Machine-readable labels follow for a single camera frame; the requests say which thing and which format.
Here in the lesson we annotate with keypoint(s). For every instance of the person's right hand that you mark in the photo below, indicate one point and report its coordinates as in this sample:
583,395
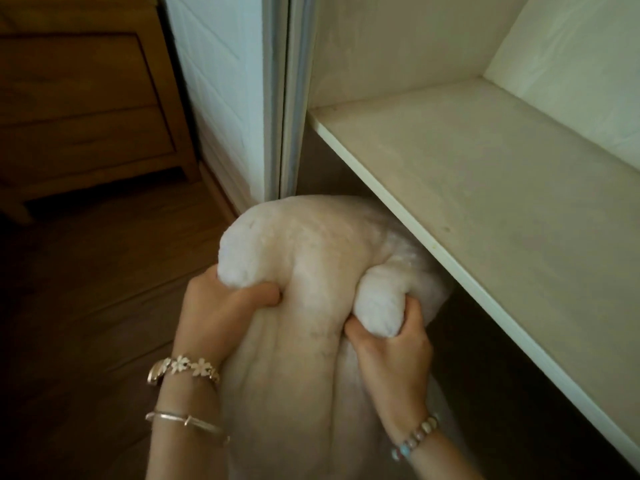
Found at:
400,374

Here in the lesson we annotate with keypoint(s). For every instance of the wooden nightstand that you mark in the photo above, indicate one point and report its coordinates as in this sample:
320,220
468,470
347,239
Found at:
75,94

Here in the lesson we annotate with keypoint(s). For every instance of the white sliding-door wardrobe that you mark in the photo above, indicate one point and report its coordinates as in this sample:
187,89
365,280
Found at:
500,194

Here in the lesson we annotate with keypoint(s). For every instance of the person's left hand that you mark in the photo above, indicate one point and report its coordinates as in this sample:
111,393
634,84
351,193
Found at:
210,324

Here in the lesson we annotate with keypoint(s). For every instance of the thin silver bangle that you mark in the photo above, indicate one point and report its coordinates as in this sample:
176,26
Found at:
190,422

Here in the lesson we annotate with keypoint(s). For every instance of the white fluffy pillow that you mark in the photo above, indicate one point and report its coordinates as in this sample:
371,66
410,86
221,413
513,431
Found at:
300,394

